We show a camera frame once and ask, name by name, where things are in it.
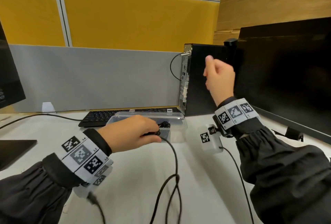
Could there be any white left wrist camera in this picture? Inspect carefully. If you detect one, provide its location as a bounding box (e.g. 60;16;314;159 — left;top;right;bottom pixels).
73;165;114;198

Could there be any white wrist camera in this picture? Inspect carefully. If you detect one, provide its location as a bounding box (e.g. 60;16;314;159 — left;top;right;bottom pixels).
198;124;224;154
73;165;114;198

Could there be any person's right forearm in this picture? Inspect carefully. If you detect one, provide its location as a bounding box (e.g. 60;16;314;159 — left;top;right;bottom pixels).
214;96;331;224

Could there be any black desktop computer tower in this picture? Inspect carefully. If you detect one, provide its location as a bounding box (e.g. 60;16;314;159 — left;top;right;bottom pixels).
179;44;236;117

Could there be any person's left hand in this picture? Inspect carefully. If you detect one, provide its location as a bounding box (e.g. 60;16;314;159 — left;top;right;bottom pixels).
98;114;162;153

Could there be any small white plastic bracket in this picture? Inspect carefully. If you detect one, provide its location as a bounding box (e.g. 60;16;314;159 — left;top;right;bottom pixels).
42;101;56;113

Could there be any wrist marker band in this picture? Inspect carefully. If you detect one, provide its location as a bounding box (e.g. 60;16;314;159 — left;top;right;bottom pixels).
214;98;260;130
56;131;114;184

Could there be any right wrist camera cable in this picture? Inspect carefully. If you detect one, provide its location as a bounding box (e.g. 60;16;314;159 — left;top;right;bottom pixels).
220;146;255;224

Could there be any black desk power cable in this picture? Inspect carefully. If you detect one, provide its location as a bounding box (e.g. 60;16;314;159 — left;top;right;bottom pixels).
0;113;83;130

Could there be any yellow partition panel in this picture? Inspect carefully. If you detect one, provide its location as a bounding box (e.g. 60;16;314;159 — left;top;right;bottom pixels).
0;0;236;53

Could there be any black keyboard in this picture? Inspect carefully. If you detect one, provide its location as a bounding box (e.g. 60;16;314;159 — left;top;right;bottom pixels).
78;107;181;128

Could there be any brown cardboard box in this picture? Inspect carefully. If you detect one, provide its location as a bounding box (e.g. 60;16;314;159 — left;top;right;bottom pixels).
213;0;331;45

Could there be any clear plastic compartment box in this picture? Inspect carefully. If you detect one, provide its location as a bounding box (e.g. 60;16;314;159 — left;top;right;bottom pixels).
106;111;188;144

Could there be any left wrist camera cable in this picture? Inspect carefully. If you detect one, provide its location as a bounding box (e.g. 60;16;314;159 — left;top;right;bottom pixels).
87;192;107;224

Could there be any person's left forearm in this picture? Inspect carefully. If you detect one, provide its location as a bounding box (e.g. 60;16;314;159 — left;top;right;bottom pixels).
0;128;113;224

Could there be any right wrist marker band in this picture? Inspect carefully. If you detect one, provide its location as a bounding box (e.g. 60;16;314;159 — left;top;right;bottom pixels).
214;98;260;130

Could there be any wide black monitor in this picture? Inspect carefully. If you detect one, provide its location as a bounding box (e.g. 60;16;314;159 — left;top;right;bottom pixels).
234;17;331;144

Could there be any grey desk partition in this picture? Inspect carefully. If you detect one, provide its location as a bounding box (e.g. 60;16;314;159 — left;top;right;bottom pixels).
9;44;183;113

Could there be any left wrist marker band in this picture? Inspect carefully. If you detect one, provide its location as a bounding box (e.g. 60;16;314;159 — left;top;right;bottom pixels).
56;131;114;184

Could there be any person's right hand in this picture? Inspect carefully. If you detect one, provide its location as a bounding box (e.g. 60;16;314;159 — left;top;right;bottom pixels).
203;55;236;107

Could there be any thin lock cable silver plug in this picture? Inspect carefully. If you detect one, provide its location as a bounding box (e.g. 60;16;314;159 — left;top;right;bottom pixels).
170;51;192;81

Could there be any thin black cable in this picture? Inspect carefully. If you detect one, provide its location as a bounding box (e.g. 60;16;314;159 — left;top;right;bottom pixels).
143;129;183;224

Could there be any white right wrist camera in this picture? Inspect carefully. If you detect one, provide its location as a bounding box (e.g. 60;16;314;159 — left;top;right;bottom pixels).
198;124;224;154

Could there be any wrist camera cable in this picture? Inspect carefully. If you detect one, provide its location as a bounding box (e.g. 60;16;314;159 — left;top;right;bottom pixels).
87;192;107;224
220;146;255;224

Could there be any black monitor with square stand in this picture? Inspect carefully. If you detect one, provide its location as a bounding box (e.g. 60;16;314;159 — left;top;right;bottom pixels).
0;20;38;171

